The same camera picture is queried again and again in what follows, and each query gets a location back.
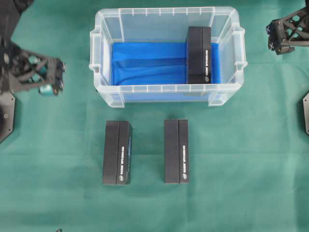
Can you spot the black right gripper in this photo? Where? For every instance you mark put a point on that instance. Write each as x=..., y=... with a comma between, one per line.
x=296, y=26

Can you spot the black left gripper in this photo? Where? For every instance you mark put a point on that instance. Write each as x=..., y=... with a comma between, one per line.
x=24, y=62

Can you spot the black box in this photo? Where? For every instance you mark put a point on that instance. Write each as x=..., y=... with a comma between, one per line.
x=198, y=49
x=117, y=153
x=176, y=151

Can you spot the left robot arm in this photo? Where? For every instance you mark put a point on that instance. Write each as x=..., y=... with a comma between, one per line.
x=10, y=14

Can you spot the clear plastic storage case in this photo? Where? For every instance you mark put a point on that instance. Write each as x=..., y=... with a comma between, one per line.
x=170, y=25

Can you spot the white paper label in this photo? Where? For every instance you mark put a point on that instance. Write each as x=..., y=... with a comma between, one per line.
x=106, y=63

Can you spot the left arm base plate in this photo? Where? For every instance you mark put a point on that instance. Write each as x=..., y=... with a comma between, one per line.
x=7, y=108

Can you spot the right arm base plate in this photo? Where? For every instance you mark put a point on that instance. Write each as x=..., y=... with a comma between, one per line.
x=306, y=112

